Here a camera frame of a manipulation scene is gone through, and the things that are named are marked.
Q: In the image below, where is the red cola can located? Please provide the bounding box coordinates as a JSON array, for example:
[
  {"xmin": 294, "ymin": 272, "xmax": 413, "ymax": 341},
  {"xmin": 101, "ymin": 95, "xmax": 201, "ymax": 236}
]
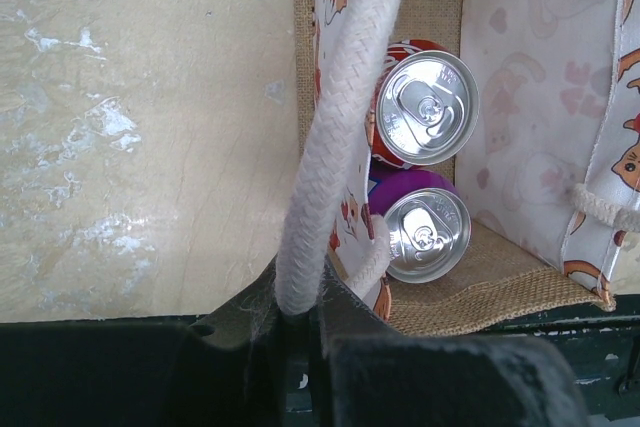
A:
[{"xmin": 367, "ymin": 39, "xmax": 480, "ymax": 169}]

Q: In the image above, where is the purple Fanta can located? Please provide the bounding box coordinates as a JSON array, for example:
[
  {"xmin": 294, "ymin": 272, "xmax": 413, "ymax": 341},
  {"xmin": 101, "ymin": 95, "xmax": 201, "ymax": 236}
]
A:
[{"xmin": 368, "ymin": 164, "xmax": 472, "ymax": 284}]

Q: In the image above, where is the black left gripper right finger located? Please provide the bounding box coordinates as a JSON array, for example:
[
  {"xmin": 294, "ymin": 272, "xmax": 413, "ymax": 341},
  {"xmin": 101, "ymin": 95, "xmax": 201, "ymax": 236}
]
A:
[{"xmin": 309, "ymin": 260, "xmax": 589, "ymax": 426}]

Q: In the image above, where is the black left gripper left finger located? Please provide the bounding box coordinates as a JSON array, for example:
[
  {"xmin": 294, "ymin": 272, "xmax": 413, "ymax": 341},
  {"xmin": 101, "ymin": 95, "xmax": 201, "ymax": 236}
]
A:
[{"xmin": 1, "ymin": 266, "xmax": 282, "ymax": 426}]

